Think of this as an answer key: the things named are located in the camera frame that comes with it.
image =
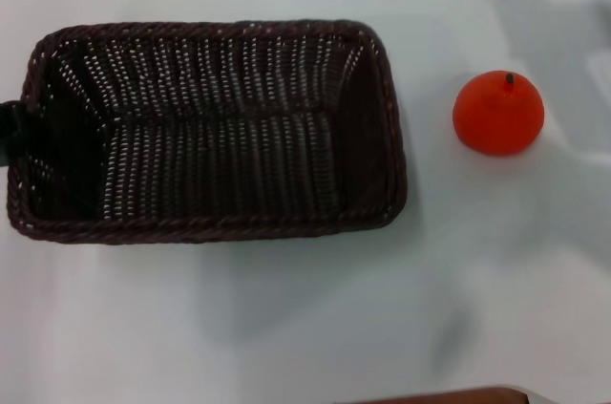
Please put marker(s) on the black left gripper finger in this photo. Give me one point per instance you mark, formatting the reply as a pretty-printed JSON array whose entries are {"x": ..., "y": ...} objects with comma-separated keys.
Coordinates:
[{"x": 9, "y": 136}]

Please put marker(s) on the dark woven rectangular basket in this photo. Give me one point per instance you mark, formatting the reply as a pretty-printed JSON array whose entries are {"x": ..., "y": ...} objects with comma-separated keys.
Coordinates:
[{"x": 215, "y": 136}]

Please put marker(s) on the white tablecloth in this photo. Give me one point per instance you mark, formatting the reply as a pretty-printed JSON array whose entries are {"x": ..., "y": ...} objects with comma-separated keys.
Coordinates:
[{"x": 305, "y": 318}]

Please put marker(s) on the orange toy fruit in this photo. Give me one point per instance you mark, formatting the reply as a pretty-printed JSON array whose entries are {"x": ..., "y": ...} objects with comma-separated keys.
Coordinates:
[{"x": 496, "y": 117}]

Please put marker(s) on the brown table edge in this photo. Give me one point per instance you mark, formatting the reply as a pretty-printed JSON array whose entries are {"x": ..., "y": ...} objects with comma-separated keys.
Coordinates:
[{"x": 448, "y": 397}]

